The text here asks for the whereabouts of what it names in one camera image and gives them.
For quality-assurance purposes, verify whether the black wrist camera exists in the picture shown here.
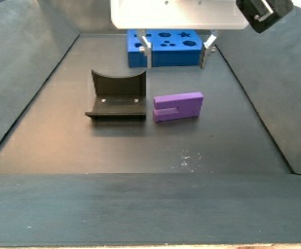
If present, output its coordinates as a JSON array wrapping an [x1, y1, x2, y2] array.
[[236, 0, 293, 33]]

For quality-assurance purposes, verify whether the blue shape-sorting board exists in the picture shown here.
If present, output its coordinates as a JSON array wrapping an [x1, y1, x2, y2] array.
[[126, 29, 202, 68]]

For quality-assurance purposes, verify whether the purple double-square block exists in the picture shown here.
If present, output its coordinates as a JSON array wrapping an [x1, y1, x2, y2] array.
[[153, 92, 204, 122]]

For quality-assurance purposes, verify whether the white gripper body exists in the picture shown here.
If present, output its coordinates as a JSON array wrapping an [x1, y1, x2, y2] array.
[[110, 0, 248, 30]]

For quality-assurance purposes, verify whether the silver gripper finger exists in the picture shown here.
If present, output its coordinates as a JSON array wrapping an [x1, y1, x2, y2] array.
[[137, 29, 153, 68], [200, 30, 219, 68]]

